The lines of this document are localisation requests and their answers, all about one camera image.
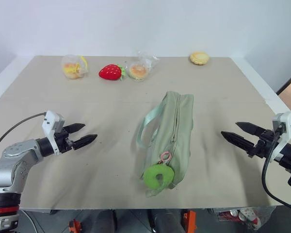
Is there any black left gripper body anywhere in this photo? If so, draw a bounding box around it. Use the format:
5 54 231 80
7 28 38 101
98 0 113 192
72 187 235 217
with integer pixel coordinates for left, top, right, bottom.
53 128 76 155

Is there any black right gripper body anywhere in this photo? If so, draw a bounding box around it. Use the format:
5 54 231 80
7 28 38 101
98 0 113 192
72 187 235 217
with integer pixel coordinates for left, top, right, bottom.
247 130 281 160

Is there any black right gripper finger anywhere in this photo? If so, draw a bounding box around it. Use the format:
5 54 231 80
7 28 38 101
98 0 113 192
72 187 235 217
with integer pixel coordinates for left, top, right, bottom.
235 121 264 137
220 131 258 151

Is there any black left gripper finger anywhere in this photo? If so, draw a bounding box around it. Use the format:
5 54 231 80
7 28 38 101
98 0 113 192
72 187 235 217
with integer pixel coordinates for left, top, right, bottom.
63 123 86 134
72 134 98 150

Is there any green fabric zipper bag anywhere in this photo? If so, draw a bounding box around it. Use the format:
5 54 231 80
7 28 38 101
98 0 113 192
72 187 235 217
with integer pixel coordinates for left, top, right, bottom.
135 91 194 199

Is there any beige table cover sheet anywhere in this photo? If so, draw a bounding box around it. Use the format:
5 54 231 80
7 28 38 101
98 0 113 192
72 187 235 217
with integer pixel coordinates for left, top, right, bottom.
0 55 283 211

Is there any bagged bread with yellow tie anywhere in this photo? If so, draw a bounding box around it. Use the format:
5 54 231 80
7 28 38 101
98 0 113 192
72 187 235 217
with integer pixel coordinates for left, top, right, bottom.
61 54 90 81

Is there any red strawberry plush toy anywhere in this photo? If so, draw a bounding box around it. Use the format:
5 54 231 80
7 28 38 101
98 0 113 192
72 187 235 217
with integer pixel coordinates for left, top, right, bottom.
98 63 128 81

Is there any clear bag of cans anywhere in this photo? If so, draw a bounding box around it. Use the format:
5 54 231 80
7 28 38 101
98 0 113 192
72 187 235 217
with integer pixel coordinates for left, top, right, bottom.
217 206 275 232

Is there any green donut plush charm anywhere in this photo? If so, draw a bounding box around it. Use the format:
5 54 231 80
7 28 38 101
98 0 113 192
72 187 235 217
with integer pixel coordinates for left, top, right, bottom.
142 164 175 191

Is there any burger bun in clear bag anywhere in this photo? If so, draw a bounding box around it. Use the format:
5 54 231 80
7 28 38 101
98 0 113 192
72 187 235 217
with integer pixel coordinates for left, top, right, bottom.
126 50 160 82

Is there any orange clamp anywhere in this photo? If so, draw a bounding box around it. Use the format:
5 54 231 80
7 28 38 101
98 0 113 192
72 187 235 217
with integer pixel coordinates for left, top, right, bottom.
181 209 197 233
67 218 83 233

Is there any yellow egg tart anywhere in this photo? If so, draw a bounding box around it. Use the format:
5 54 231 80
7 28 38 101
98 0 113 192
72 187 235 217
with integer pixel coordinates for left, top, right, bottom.
189 51 210 66

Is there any dark rounded shape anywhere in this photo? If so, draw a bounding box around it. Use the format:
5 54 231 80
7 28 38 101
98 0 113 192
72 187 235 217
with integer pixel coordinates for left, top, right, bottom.
147 209 183 233

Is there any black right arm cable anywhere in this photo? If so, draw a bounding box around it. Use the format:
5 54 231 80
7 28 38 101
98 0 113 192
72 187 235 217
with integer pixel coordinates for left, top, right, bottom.
261 123 291 213

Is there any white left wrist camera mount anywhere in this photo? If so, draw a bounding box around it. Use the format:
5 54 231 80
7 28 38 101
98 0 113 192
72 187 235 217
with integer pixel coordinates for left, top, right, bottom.
42 111 65 154

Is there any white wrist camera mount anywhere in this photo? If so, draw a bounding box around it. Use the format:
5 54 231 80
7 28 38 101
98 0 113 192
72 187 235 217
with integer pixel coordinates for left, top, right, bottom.
266 111 291 164
42 111 65 154

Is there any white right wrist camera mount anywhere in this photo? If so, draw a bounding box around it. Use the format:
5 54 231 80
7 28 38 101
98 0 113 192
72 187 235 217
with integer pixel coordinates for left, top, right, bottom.
266 111 291 164

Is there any grey left arm cable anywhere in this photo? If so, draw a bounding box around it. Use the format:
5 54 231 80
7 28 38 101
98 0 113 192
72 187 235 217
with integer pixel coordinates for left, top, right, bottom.
0 112 47 158

